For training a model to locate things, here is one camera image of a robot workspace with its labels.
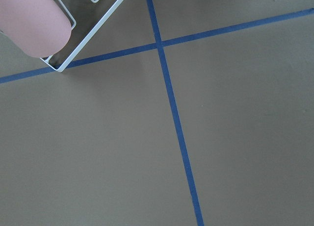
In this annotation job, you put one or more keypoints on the white wire cup rack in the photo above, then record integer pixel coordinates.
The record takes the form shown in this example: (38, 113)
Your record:
(86, 18)

